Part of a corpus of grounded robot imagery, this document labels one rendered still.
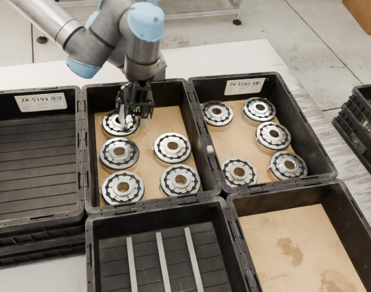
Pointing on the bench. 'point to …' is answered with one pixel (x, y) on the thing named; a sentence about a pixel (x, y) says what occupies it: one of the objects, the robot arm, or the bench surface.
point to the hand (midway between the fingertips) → (131, 121)
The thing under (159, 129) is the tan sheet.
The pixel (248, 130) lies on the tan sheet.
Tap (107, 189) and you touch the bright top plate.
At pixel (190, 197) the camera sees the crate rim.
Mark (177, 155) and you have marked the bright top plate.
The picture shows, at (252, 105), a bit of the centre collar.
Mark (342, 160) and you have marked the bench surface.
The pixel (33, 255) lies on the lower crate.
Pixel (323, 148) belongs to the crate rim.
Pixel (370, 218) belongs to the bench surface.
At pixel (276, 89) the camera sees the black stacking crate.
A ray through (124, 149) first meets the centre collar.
